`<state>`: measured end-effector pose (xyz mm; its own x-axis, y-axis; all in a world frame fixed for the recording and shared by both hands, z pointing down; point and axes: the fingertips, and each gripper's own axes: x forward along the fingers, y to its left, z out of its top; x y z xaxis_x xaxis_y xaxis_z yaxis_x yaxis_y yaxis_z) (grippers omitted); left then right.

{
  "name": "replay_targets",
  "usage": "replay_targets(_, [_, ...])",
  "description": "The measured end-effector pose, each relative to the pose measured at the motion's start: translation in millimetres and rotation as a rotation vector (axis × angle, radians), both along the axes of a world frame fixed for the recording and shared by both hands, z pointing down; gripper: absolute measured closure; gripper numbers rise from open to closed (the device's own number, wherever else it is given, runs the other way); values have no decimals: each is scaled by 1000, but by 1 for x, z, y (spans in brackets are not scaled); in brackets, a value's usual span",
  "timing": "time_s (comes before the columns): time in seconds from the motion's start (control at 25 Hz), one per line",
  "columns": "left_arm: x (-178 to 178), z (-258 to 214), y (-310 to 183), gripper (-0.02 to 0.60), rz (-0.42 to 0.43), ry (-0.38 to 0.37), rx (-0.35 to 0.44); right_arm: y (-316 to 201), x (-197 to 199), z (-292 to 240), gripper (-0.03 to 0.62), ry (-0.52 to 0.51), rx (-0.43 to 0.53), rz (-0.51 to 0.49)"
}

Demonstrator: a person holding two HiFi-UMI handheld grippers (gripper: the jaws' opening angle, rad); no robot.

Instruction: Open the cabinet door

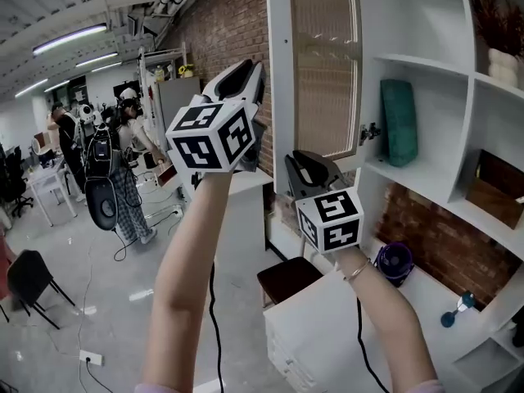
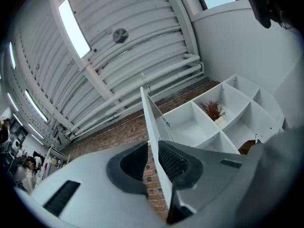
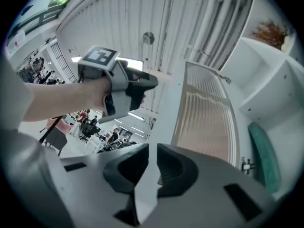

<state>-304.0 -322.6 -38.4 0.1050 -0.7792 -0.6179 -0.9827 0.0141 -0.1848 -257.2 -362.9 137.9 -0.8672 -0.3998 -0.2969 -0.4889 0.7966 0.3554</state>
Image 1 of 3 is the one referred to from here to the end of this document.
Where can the white rattan cabinet door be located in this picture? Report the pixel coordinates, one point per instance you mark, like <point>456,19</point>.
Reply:
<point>323,64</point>

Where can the grey metal cabinet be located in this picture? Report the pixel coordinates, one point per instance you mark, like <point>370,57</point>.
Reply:
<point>178,105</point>

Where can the dark brown stool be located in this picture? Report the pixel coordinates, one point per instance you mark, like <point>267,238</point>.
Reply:
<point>288,278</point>

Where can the person's right forearm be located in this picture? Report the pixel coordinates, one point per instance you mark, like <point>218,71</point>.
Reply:
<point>389,326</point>

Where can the metal door hinge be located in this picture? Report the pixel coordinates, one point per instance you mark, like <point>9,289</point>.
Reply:
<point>368,132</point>

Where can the pink sleeve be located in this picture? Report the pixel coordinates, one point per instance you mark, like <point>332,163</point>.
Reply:
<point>417,386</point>

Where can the white open shelf cabinet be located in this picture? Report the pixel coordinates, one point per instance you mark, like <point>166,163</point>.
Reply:
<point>450,109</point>

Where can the yellow sunflower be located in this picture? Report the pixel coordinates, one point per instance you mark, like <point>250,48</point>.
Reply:
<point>186,70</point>

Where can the white bubble vase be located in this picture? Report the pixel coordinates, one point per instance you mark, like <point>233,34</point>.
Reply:
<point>502,66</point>

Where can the white floor power strip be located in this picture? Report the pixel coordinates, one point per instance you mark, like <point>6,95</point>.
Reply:
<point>91,358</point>

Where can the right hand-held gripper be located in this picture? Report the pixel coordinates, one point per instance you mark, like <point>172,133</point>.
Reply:
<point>331,223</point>

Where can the white work table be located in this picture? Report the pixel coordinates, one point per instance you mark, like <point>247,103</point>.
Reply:
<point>49,186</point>

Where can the dried brown flowers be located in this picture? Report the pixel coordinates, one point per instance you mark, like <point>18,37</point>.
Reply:
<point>497,19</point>

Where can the black folding chair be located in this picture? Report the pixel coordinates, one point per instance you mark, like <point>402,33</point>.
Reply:
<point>28,276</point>

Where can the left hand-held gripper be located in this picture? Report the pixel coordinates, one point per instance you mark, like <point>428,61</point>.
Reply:
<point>196,141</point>

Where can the person's left forearm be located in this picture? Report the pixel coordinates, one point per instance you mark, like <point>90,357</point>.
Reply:
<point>184,285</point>

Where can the brown wooden box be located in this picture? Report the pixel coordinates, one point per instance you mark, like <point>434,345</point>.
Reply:
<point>493,191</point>

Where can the white drawer unit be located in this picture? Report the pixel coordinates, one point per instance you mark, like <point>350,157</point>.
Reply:
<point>311,342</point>

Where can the blue hourglass-shaped ornament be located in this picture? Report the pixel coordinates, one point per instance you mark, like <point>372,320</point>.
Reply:
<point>455,310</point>

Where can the long ceiling light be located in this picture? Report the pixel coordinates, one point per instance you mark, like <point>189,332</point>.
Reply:
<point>98,59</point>
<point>69,38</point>
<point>31,87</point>

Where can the black office chair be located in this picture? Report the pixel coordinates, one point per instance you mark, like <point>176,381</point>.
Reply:
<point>14,178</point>

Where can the black white backpack device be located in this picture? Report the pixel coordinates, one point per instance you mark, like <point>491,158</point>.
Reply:
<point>100,178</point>

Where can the teal cushion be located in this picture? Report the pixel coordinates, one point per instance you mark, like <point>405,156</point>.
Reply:
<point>399,123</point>

